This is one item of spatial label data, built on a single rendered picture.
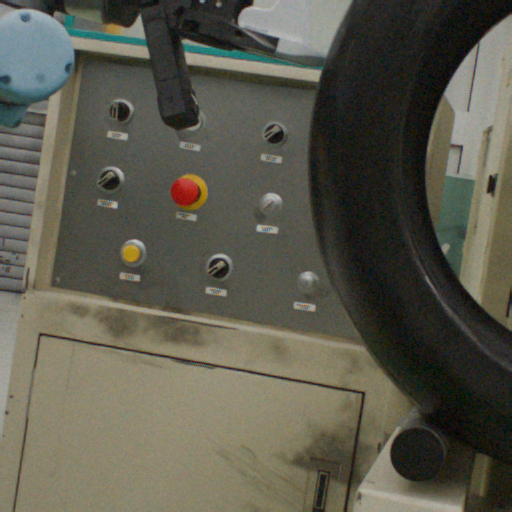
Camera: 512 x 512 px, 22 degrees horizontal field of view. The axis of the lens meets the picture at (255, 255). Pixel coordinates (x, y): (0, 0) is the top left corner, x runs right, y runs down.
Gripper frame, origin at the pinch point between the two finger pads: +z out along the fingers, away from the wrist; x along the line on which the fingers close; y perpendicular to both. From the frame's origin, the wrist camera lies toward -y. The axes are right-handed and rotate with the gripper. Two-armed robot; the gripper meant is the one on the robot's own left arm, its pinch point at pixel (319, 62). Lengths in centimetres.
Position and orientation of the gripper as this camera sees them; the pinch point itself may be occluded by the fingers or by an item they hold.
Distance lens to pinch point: 121.0
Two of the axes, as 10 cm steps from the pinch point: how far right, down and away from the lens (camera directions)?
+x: 2.0, -0.2, 9.8
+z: 9.4, 2.8, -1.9
